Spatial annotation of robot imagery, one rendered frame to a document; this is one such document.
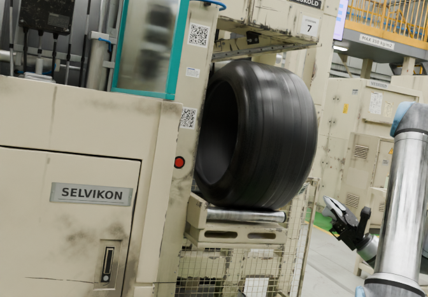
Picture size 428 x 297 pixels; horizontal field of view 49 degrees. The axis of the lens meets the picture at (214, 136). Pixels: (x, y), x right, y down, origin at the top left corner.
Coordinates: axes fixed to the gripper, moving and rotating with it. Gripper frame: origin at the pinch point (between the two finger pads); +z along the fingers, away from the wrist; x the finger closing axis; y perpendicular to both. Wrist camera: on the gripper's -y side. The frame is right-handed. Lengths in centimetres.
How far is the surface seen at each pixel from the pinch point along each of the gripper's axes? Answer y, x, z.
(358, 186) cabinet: 196, 416, -66
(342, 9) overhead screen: 53, 440, 105
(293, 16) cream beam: -23, 53, 63
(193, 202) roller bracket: 25.0, -26.0, 31.5
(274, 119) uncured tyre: -12.8, -10.4, 32.0
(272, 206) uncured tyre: 15.4, -6.3, 11.2
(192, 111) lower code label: 5, -16, 55
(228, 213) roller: 22.0, -19.5, 20.5
